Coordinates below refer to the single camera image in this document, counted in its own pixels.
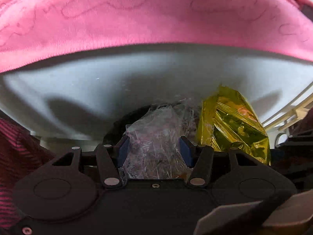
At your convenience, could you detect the pink towel table cloth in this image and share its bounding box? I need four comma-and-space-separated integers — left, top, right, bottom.
1, 0, 312, 72

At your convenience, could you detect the yellow snack wrapper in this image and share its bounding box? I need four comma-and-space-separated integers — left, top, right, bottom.
196, 85, 271, 165

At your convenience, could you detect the clear plastic wrap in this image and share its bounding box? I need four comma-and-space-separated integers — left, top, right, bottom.
121, 99, 200, 180

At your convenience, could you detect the magenta striped sleeve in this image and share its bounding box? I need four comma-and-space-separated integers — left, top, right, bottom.
1, 118, 55, 229

